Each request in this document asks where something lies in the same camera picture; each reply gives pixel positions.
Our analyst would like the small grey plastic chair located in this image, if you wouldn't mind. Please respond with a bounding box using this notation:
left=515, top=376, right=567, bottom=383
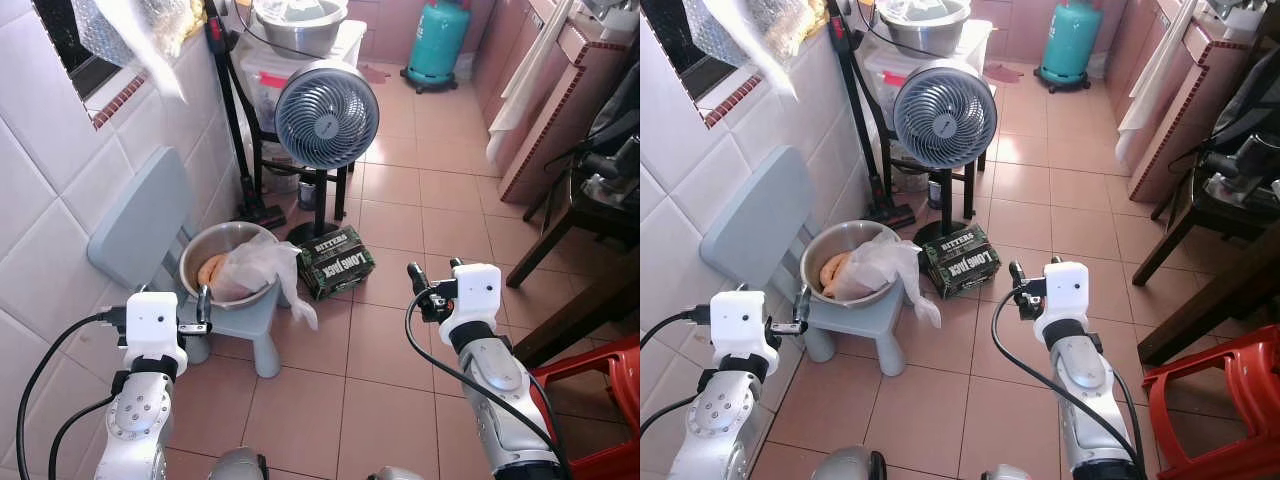
left=700, top=147, right=907, bottom=379
left=87, top=147, right=287, bottom=379

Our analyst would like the clear plastic bag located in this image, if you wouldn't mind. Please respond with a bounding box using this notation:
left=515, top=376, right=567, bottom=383
left=214, top=232, right=319, bottom=331
left=838, top=232, right=943, bottom=329

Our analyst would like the teal gas cylinder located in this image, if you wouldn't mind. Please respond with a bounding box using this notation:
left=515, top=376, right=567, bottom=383
left=403, top=0, right=473, bottom=94
left=1034, top=0, right=1104, bottom=94

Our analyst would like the dark wooden stool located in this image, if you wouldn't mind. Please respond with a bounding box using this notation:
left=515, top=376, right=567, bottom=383
left=1132, top=178, right=1280, bottom=288
left=504, top=185, right=641, bottom=291

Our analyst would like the green Long Jack carton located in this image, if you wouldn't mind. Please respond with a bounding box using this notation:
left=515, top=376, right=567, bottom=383
left=297, top=225, right=377, bottom=301
left=920, top=224, right=1002, bottom=299

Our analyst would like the big steel basin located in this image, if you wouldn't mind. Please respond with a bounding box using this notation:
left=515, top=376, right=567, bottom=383
left=252, top=0, right=350, bottom=59
left=872, top=0, right=973, bottom=57

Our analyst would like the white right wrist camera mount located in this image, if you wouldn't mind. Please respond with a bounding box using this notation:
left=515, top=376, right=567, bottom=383
left=1033, top=262, right=1091, bottom=347
left=440, top=263, right=503, bottom=347

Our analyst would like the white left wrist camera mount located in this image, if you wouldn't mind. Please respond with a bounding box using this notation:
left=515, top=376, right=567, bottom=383
left=708, top=290, right=781, bottom=377
left=122, top=290, right=189, bottom=377

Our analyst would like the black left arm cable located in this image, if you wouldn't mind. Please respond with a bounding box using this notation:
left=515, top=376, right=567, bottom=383
left=640, top=305, right=715, bottom=441
left=15, top=308, right=131, bottom=480

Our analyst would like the black bag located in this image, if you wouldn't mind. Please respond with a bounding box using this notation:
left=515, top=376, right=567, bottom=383
left=1168, top=48, right=1280, bottom=211
left=572, top=60, right=641, bottom=206

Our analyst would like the white hanging plastic bag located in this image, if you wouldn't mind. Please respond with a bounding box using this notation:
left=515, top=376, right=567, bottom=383
left=75, top=0, right=207, bottom=102
left=690, top=0, right=831, bottom=102

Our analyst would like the large steel bowl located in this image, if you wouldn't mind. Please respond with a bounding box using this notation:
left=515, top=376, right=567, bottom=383
left=180, top=222, right=281, bottom=309
left=800, top=221, right=901, bottom=304

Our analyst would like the round grey pedestal fan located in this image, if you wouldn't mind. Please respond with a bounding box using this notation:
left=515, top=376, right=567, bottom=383
left=274, top=60, right=381, bottom=247
left=893, top=60, right=999, bottom=247

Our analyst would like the black metal rack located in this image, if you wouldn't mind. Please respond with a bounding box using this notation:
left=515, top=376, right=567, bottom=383
left=225, top=48, right=353, bottom=206
left=850, top=48, right=979, bottom=221

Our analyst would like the white plastic storage box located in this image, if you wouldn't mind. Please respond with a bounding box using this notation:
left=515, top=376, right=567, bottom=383
left=235, top=20, right=367, bottom=133
left=860, top=20, right=994, bottom=133

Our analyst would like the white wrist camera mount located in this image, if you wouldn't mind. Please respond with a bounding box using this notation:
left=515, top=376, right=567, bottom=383
left=1033, top=262, right=1091, bottom=347
left=122, top=290, right=189, bottom=377
left=440, top=263, right=503, bottom=347
left=708, top=290, right=781, bottom=377

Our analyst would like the grey left robot leg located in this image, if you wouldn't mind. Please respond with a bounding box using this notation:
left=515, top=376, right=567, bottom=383
left=812, top=446, right=887, bottom=480
left=205, top=447, right=271, bottom=480

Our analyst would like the pink brown kitchen cabinet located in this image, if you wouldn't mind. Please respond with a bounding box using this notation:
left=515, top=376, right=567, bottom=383
left=474, top=0, right=641, bottom=207
left=1104, top=0, right=1256, bottom=207

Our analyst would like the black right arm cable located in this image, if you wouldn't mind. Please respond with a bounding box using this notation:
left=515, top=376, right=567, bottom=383
left=404, top=288, right=566, bottom=476
left=990, top=285, right=1149, bottom=471

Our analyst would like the red plastic stool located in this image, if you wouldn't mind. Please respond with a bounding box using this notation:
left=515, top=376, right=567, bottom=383
left=1142, top=325, right=1280, bottom=480
left=528, top=335, right=641, bottom=480

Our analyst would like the black red stick vacuum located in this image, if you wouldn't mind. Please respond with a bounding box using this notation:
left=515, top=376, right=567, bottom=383
left=203, top=0, right=287, bottom=230
left=825, top=0, right=917, bottom=230

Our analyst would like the orange bread roll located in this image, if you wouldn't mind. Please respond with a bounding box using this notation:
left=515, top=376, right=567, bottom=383
left=197, top=254, right=231, bottom=293

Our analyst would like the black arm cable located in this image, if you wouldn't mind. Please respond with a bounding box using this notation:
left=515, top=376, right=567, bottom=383
left=990, top=285, right=1149, bottom=471
left=640, top=305, right=715, bottom=441
left=404, top=288, right=566, bottom=476
left=15, top=308, right=131, bottom=480

